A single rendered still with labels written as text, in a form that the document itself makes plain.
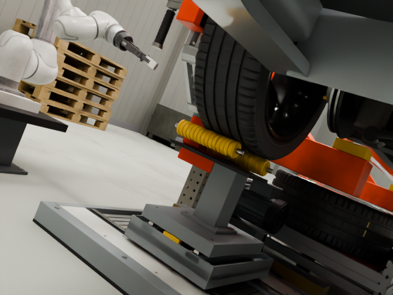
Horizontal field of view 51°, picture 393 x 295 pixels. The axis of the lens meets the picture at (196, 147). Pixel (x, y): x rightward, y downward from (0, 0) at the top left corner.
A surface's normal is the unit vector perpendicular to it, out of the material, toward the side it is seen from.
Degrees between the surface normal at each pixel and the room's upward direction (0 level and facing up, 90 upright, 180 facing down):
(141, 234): 90
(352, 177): 90
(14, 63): 88
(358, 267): 90
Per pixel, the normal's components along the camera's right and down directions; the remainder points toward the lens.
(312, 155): -0.51, -0.18
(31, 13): 0.82, 0.36
